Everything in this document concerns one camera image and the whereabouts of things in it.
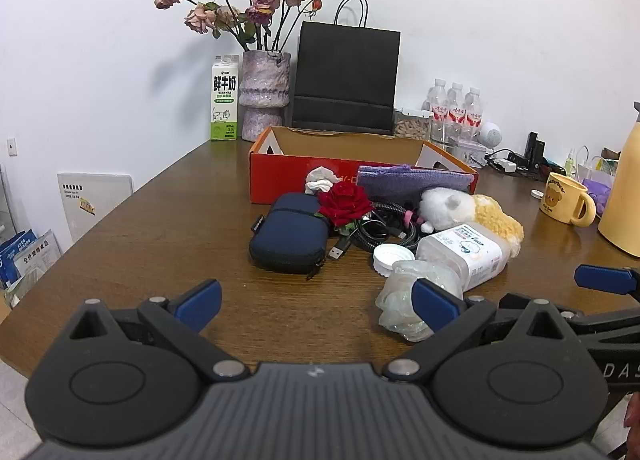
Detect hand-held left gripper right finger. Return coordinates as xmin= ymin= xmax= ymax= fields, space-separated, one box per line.
xmin=382 ymin=278 xmax=588 ymax=383

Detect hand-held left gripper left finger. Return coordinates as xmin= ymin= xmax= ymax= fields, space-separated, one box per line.
xmin=70 ymin=279 xmax=251 ymax=382

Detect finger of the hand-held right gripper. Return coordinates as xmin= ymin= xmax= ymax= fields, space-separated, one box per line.
xmin=497 ymin=292 xmax=640 ymax=341
xmin=574 ymin=264 xmax=640 ymax=303

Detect clear plastic bag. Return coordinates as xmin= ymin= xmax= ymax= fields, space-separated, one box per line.
xmin=376 ymin=260 xmax=466 ymax=343

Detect white round lid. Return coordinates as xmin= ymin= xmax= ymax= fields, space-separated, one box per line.
xmin=373 ymin=243 xmax=415 ymax=276

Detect white plastic jar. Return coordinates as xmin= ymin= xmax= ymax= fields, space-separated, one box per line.
xmin=415 ymin=223 xmax=512 ymax=291

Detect grey braided cable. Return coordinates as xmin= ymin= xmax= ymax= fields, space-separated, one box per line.
xmin=327 ymin=217 xmax=423 ymax=261

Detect white yellow plush toy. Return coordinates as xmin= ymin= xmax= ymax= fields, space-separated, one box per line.
xmin=419 ymin=187 xmax=524 ymax=259

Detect navy zip pouch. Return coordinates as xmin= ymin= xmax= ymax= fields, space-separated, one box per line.
xmin=248 ymin=192 xmax=331 ymax=282

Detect purple cloth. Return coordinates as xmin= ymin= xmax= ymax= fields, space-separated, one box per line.
xmin=356 ymin=165 xmax=475 ymax=202

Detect red artificial rose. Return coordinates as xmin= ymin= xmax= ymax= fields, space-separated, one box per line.
xmin=318 ymin=184 xmax=375 ymax=234

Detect red cardboard box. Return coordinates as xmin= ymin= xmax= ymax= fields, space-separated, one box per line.
xmin=249 ymin=126 xmax=480 ymax=205

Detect white tissue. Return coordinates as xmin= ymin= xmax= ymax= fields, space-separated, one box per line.
xmin=305 ymin=166 xmax=340 ymax=195

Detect brown wooden desktop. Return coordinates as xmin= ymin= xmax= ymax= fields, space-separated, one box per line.
xmin=0 ymin=127 xmax=640 ymax=393

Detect person's right hand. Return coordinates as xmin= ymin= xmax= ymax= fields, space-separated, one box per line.
xmin=625 ymin=390 xmax=640 ymax=442

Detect purple plastic bag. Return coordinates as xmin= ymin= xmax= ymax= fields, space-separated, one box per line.
xmin=582 ymin=177 xmax=616 ymax=207

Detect yellow bear mug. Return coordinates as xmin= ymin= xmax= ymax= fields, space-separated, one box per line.
xmin=540 ymin=171 xmax=597 ymax=228

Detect yellow thermos jug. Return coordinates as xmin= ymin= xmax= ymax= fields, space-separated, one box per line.
xmin=598 ymin=101 xmax=640 ymax=258

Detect white board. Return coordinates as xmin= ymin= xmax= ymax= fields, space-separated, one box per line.
xmin=56 ymin=171 xmax=134 ymax=244

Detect black charging dock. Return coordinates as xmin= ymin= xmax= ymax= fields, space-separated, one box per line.
xmin=525 ymin=131 xmax=547 ymax=169

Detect white tin box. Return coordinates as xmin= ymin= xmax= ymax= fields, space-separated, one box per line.
xmin=452 ymin=138 xmax=487 ymax=166

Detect white printed packet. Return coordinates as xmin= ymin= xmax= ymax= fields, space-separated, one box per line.
xmin=12 ymin=230 xmax=63 ymax=287

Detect clear jar of seeds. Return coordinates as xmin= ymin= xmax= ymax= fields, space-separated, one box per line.
xmin=393 ymin=108 xmax=433 ymax=141

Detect white round speaker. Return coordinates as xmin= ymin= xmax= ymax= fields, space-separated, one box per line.
xmin=477 ymin=121 xmax=503 ymax=147

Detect blue printed packet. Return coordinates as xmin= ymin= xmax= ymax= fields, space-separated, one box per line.
xmin=0 ymin=229 xmax=38 ymax=292

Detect green white milk carton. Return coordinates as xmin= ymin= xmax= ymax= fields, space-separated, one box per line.
xmin=210 ymin=54 xmax=240 ymax=142

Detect red label water bottle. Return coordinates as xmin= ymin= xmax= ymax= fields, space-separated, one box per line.
xmin=425 ymin=78 xmax=449 ymax=142
xmin=464 ymin=87 xmax=484 ymax=141
xmin=446 ymin=82 xmax=466 ymax=141

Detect purple mottled ceramic vase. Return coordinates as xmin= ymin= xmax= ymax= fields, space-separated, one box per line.
xmin=238 ymin=51 xmax=292 ymax=142

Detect black paper bag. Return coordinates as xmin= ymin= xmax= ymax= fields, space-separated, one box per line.
xmin=291 ymin=0 xmax=402 ymax=137

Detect white charger with cable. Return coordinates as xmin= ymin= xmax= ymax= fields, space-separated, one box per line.
xmin=576 ymin=145 xmax=604 ymax=182

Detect tangled black desk cables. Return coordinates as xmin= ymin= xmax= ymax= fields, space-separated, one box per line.
xmin=484 ymin=149 xmax=553 ymax=177

